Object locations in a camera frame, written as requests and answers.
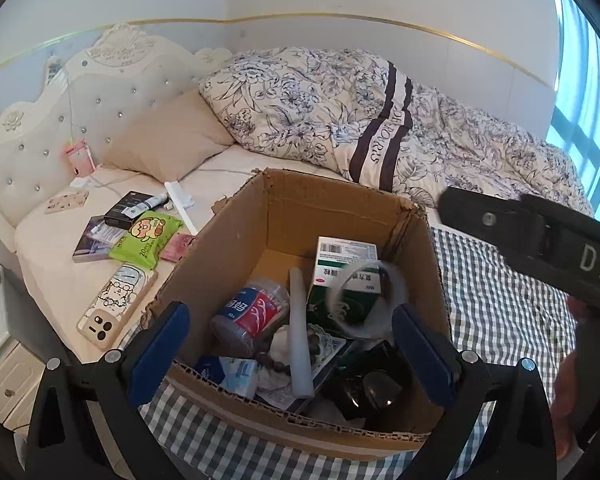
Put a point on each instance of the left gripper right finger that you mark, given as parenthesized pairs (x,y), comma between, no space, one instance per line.
(519,442)

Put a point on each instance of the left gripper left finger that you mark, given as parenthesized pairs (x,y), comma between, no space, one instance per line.
(63,442)

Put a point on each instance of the black round object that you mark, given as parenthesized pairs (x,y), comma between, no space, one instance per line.
(372,382)

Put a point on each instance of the white tape roll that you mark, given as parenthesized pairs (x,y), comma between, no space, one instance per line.
(362,296)

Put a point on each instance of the blue floral tissue pack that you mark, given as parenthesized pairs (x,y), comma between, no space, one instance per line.
(238,376)

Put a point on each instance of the green white medicine box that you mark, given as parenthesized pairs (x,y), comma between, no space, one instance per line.
(331,253)

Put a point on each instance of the clear cotton swab jar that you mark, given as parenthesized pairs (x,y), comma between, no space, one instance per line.
(249,317)

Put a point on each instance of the white cylindrical bottle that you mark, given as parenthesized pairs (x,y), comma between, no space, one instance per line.
(298,344)

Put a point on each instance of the black white patterned pouch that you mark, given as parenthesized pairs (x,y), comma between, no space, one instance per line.
(275,388)

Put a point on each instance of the person right hand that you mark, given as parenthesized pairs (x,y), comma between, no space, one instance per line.
(565,387)

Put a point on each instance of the white phone cartoon case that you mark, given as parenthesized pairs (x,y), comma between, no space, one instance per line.
(115,303)

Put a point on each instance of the checkered bed cloth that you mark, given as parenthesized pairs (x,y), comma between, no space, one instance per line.
(499,313)

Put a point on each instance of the white bedside cabinet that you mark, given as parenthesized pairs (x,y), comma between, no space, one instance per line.
(21,363)

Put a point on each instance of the blue window curtain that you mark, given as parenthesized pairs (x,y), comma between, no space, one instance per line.
(575,124)

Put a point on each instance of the dark booklet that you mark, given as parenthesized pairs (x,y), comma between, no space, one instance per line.
(96,241)

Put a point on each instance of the pink sachet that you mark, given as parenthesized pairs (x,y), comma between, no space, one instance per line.
(177,247)

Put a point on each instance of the green wet wipes pack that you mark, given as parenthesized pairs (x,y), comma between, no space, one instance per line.
(142,244)

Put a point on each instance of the white flat stick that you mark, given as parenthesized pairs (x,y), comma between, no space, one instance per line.
(181,202)

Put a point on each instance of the floral phone case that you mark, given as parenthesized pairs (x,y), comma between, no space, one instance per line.
(66,201)

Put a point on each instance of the pink small box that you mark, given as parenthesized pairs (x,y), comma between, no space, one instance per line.
(80,158)

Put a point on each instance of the white tufted headboard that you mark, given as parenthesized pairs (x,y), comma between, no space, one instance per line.
(94,95)

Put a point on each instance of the beige pillow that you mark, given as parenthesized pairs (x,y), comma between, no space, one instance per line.
(171,140)

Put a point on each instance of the floral patterned duvet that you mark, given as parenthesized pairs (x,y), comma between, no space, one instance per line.
(356,114)

